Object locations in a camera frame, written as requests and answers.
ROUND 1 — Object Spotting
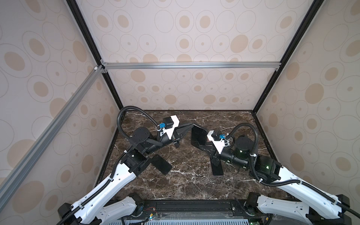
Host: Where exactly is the black frame post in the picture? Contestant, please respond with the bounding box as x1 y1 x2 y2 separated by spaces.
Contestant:
65 0 123 109
252 0 324 115

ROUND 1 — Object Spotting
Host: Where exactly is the black frame post left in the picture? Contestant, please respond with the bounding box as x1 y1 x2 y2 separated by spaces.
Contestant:
65 0 123 109

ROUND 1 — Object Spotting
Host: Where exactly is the black corrugated cable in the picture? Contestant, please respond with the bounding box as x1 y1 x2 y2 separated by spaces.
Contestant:
56 105 161 225
224 122 360 220

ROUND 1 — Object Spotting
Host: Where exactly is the left black corrugated cable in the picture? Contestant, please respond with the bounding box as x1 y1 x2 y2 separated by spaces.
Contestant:
56 105 161 225

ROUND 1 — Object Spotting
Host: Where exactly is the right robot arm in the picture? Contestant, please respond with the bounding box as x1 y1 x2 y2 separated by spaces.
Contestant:
191 131 360 225

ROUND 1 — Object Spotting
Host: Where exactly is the black phone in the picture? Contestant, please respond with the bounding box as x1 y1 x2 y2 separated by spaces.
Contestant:
191 124 208 148
151 154 172 175

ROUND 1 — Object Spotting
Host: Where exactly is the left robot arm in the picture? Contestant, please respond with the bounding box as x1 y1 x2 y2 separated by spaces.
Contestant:
58 123 194 225

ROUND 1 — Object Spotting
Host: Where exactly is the horizontal aluminium rail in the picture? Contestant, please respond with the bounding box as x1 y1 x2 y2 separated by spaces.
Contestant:
103 61 281 70

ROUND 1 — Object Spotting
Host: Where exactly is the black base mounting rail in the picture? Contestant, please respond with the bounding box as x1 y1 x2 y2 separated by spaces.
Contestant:
73 199 317 225

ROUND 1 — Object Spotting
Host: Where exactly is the black frame post right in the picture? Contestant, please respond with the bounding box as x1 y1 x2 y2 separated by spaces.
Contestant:
252 0 324 115

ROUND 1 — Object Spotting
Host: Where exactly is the diagonal aluminium rail left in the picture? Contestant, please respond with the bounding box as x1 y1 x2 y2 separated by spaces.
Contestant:
1 65 104 211

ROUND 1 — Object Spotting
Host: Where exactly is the right black corrugated cable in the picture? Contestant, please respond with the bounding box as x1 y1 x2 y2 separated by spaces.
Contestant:
224 122 360 220

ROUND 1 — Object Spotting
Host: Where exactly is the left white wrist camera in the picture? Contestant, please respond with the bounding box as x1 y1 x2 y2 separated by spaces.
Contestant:
159 115 180 140

